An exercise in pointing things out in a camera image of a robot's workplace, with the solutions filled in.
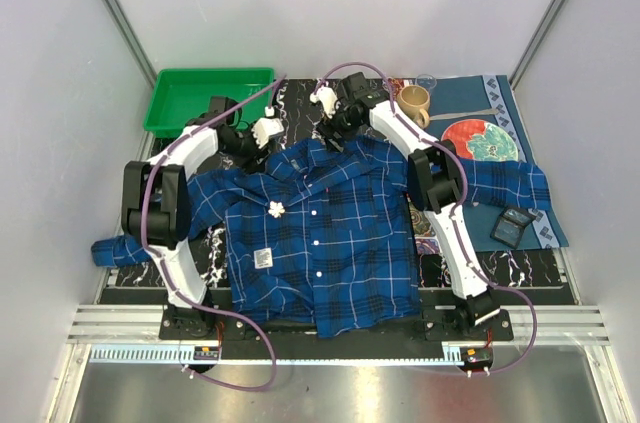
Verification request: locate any gold flower brooch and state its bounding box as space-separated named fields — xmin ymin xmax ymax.
xmin=268 ymin=201 xmax=285 ymax=218

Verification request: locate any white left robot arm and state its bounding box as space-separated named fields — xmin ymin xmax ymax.
xmin=121 ymin=96 xmax=284 ymax=339

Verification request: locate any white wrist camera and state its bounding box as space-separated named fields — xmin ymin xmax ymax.
xmin=251 ymin=107 xmax=285 ymax=149
xmin=310 ymin=86 xmax=338 ymax=119

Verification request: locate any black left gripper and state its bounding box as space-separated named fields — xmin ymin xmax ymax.
xmin=222 ymin=122 xmax=273 ymax=175

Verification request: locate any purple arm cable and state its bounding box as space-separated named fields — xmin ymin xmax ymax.
xmin=312 ymin=61 xmax=539 ymax=377
xmin=140 ymin=73 xmax=287 ymax=390

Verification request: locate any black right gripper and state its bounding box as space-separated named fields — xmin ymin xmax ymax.
xmin=314 ymin=99 xmax=362 ymax=155

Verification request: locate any red and teal plate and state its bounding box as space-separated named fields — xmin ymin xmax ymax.
xmin=442 ymin=119 xmax=519 ymax=162

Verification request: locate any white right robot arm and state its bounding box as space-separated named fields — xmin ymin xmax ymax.
xmin=310 ymin=72 xmax=500 ymax=340

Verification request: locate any green plastic tray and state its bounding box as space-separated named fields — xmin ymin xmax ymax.
xmin=143 ymin=67 xmax=275 ymax=138

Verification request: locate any aluminium frame rail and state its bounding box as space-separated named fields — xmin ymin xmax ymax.
xmin=67 ymin=305 xmax=613 ymax=367

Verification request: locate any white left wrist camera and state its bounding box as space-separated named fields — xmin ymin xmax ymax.
xmin=251 ymin=107 xmax=285 ymax=149

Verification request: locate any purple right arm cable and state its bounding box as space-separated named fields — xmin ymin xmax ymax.
xmin=312 ymin=61 xmax=539 ymax=377

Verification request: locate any beige ceramic mug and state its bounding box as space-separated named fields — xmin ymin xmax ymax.
xmin=396 ymin=85 xmax=431 ymax=129

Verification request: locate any black brooch box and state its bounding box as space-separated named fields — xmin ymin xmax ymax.
xmin=490 ymin=206 xmax=534 ymax=249

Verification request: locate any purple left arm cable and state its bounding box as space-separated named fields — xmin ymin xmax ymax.
xmin=140 ymin=73 xmax=287 ymax=390

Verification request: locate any blue plaid shirt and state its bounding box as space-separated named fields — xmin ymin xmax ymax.
xmin=89 ymin=136 xmax=553 ymax=340

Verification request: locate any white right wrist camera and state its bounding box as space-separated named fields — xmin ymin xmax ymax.
xmin=310 ymin=86 xmax=338 ymax=119

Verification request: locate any clear glass cup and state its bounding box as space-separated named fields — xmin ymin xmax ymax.
xmin=415 ymin=73 xmax=438 ymax=93

